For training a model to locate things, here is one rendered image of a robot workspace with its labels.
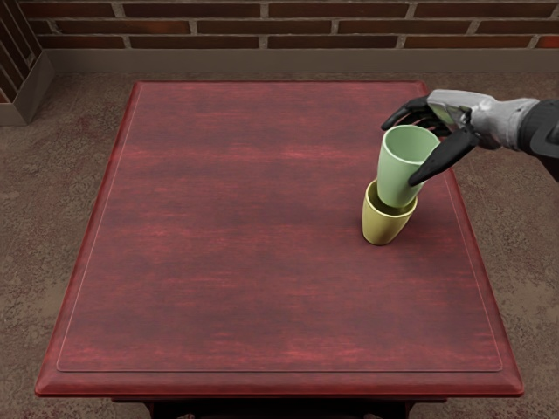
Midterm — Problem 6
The light green cup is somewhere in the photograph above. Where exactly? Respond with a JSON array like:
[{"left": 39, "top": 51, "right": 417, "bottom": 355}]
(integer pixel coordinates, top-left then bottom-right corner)
[{"left": 376, "top": 125, "right": 440, "bottom": 207}]

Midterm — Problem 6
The yellow cup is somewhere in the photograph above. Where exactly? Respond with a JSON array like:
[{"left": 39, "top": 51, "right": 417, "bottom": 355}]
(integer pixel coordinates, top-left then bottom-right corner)
[{"left": 362, "top": 178, "right": 419, "bottom": 246}]

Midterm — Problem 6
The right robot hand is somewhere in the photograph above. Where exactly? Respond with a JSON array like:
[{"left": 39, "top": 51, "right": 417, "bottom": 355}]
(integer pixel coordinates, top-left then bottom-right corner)
[{"left": 381, "top": 88, "right": 541, "bottom": 188}]

